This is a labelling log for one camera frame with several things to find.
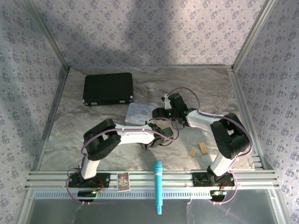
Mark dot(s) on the pastel cartoon tin box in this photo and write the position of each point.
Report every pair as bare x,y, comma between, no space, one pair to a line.
137,114

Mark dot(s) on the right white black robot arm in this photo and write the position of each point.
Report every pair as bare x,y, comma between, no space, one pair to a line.
229,137

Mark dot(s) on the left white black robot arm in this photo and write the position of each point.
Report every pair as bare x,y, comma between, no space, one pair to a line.
102,140

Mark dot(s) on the small wooden cube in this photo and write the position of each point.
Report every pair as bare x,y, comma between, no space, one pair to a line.
193,152

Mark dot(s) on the blue toy microphone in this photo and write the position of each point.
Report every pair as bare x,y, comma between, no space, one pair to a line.
158,182

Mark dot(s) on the flat wooden slat block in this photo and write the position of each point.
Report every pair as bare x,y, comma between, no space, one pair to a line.
203,148

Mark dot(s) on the colourful playing card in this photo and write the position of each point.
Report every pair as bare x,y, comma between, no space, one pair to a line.
123,182

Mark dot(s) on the black hard case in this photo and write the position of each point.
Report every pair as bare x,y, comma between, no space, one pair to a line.
107,87

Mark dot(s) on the left black controller board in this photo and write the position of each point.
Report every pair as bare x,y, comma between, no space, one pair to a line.
86,194

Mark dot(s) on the black controller board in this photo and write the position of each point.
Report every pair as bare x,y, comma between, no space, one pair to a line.
86,194
217,193

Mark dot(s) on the right black controller board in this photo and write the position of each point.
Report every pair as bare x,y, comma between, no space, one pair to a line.
217,193

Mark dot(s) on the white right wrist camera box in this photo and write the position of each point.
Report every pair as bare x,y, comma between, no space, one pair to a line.
166,101

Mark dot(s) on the aluminium multi-slot rail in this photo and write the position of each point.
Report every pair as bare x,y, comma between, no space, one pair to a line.
140,179

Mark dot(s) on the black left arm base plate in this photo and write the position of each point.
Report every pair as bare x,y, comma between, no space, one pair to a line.
102,179

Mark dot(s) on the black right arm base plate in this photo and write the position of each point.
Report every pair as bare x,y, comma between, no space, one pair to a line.
201,180

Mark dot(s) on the aluminium table side rail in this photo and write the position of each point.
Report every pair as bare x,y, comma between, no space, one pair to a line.
54,112
243,98

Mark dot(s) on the aluminium frame post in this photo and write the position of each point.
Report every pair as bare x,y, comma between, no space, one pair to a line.
253,35
47,35

